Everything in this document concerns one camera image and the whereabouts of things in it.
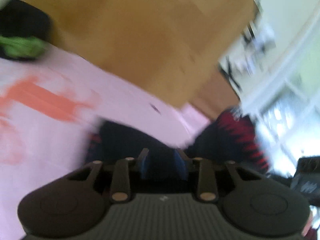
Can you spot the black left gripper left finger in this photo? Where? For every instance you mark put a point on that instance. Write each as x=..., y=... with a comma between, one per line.
x=120, y=190

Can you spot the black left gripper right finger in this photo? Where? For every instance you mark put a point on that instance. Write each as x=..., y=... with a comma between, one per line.
x=206, y=183

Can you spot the black red patterned reindeer sock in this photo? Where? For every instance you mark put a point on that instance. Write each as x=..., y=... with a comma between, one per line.
x=231, y=137

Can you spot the black and green folded clothes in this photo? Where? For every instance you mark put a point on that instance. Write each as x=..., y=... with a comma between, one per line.
x=24, y=31

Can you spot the pink bedsheet with deer print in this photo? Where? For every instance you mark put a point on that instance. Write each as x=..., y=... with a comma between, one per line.
x=51, y=106

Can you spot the black drying rack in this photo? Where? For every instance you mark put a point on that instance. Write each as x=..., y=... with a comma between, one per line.
x=256, y=40

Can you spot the wooden bed headboard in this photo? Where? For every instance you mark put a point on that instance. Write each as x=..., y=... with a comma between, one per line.
x=167, y=47

